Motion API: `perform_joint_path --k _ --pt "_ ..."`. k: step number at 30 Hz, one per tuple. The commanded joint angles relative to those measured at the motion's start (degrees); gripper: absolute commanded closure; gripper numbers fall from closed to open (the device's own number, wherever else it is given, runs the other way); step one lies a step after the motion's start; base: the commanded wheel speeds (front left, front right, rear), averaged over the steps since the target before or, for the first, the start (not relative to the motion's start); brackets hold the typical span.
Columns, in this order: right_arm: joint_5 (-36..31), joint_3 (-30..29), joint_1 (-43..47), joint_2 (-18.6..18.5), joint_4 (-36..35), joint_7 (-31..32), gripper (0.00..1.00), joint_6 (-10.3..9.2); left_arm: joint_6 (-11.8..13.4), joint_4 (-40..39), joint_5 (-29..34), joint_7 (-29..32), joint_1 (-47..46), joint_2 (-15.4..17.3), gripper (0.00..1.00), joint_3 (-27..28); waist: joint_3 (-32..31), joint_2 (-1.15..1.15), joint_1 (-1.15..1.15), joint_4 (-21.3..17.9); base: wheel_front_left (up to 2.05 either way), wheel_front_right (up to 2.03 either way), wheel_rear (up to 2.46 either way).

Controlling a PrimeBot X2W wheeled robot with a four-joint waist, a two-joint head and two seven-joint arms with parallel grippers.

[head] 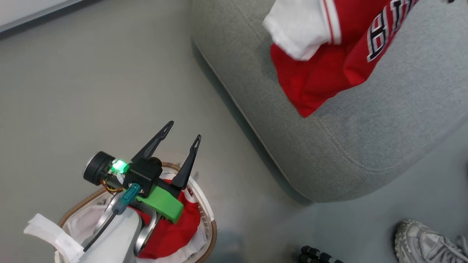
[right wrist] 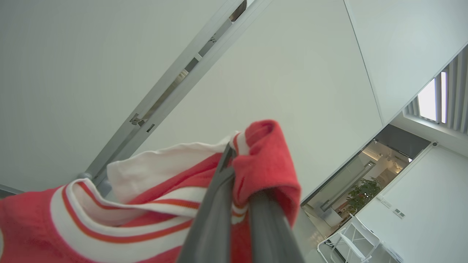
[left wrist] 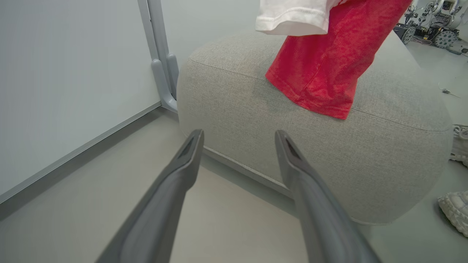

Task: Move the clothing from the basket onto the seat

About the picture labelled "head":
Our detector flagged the black tripod legs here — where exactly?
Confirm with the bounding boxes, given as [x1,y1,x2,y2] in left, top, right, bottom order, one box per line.
[298,245,344,263]

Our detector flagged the red garment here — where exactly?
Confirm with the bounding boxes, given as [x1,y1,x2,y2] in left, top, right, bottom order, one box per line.
[134,178,202,260]

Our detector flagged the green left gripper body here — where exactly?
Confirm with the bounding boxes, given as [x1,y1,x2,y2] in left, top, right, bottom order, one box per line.
[83,151,184,224]

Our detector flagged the grey fabric sofa seat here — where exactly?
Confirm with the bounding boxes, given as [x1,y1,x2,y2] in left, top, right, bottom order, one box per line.
[190,0,468,203]

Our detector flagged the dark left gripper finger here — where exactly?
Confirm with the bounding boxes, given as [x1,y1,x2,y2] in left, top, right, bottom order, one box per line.
[131,121,174,162]
[171,134,202,190]

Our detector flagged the round brown-rimmed laundry basket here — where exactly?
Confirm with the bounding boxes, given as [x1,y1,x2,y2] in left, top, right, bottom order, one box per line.
[55,162,218,263]

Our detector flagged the grey sneaker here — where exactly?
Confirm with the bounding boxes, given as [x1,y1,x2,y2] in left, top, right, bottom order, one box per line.
[394,220,468,263]

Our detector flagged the black cable with teal plug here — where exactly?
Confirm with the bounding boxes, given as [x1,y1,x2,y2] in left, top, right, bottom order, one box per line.
[83,183,141,253]

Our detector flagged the dark wall baseboard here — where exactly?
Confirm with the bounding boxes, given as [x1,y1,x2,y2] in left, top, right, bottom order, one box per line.
[0,0,99,39]

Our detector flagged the red and white jersey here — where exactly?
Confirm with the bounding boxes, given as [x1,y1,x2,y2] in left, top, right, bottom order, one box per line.
[263,0,419,118]

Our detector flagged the white fabric liner strap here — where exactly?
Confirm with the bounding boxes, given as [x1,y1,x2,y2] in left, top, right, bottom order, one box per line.
[23,213,85,263]

